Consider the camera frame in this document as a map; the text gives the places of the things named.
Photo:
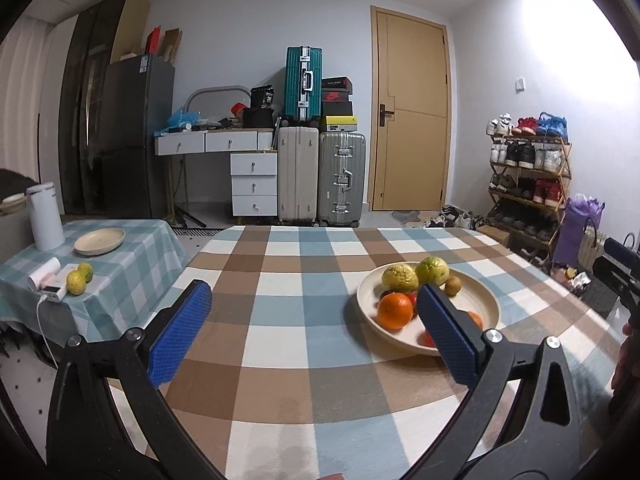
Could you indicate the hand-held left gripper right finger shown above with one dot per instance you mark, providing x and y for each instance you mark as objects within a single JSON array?
[{"x": 445, "y": 330}]

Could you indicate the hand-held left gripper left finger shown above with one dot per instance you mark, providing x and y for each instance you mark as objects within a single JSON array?
[{"x": 180, "y": 330}]

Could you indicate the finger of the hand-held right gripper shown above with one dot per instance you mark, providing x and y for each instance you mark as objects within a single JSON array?
[
  {"x": 617, "y": 282},
  {"x": 614, "y": 249}
]

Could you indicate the red tomato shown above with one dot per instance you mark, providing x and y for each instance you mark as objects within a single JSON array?
[
  {"x": 413, "y": 305},
  {"x": 426, "y": 338}
]

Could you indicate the small orange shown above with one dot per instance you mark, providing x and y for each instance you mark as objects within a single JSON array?
[{"x": 475, "y": 320}]

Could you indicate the small brown kiwi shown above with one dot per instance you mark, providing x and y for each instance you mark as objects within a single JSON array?
[{"x": 453, "y": 285}]

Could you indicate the large cream plate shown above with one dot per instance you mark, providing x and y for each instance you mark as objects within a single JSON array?
[{"x": 472, "y": 292}]

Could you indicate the person's right hand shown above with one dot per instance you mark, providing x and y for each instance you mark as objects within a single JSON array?
[{"x": 621, "y": 360}]

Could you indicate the woven basket bag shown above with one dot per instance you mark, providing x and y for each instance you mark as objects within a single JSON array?
[{"x": 592, "y": 247}]

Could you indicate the dark floor mat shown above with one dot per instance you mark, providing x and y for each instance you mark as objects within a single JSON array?
[{"x": 600, "y": 297}]

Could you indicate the purple fabric bag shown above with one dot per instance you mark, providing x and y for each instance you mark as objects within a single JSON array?
[{"x": 575, "y": 220}]

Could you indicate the yellow green guava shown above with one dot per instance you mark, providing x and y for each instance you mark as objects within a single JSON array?
[
  {"x": 433, "y": 271},
  {"x": 400, "y": 277}
]

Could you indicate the teal checked tablecloth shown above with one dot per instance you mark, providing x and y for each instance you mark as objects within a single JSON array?
[{"x": 140, "y": 260}]

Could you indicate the wooden shoe rack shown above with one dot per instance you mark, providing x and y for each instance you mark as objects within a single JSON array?
[{"x": 565, "y": 170}]

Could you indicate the white rectangular power bank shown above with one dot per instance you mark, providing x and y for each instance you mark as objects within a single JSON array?
[{"x": 95, "y": 285}]

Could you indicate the grey striped rug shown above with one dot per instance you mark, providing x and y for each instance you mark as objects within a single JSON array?
[{"x": 200, "y": 231}]

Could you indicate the brown cardboard box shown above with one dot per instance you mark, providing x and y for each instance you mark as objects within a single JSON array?
[{"x": 493, "y": 236}]

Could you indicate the yellow green citrus fruit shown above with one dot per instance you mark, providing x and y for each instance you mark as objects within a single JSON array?
[
  {"x": 75, "y": 282},
  {"x": 86, "y": 271}
]

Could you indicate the scattered sneakers pile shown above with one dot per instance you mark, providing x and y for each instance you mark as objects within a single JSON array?
[{"x": 455, "y": 217}]

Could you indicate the door mat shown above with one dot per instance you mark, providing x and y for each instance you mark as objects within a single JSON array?
[{"x": 407, "y": 217}]

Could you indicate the small cream plate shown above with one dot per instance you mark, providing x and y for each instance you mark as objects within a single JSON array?
[{"x": 100, "y": 241}]

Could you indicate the brown blue checked tablecloth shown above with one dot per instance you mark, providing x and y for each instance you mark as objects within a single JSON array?
[{"x": 300, "y": 310}]

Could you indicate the rows of stored shoes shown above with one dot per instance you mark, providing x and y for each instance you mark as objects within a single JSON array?
[{"x": 525, "y": 155}]

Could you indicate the white pink handheld device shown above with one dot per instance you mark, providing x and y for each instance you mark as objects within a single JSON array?
[{"x": 42, "y": 272}]

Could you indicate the white desk with drawers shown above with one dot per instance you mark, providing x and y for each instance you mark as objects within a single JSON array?
[{"x": 252, "y": 180}]

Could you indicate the white thermos jug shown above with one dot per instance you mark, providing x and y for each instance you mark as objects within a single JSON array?
[{"x": 46, "y": 220}]

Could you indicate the silver suitcase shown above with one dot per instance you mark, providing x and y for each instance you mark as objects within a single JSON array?
[{"x": 342, "y": 175}]

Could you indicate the beige suitcase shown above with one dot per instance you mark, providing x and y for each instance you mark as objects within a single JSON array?
[{"x": 297, "y": 175}]

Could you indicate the dark grey fridge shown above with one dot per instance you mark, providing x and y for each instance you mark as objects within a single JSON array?
[{"x": 135, "y": 135}]

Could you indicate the blue plastic bag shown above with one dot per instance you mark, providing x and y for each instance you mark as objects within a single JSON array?
[{"x": 182, "y": 120}]

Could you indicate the wooden door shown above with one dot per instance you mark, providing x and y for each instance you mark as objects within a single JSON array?
[{"x": 407, "y": 110}]

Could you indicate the red cap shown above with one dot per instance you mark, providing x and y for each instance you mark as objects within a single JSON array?
[{"x": 238, "y": 108}]

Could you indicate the yellow box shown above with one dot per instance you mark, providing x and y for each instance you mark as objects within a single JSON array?
[{"x": 341, "y": 124}]

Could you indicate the dark tall wardrobe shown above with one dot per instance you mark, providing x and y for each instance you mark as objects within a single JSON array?
[{"x": 85, "y": 110}]

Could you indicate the black printed bag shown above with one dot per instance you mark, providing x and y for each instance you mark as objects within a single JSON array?
[{"x": 262, "y": 96}]

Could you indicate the small black shoe box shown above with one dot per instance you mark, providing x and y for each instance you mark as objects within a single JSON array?
[{"x": 336, "y": 83}]

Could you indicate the teal suitcase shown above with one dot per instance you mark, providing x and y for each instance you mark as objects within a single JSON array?
[{"x": 302, "y": 85}]

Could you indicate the flat cardboard pieces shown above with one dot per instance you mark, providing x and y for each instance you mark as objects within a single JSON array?
[{"x": 172, "y": 45}]

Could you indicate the red paper bag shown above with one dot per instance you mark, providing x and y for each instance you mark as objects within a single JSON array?
[{"x": 154, "y": 41}]

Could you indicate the white curtain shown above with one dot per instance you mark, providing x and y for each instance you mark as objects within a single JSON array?
[{"x": 22, "y": 85}]

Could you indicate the grey arched frame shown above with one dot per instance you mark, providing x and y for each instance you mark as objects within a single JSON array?
[{"x": 220, "y": 89}]

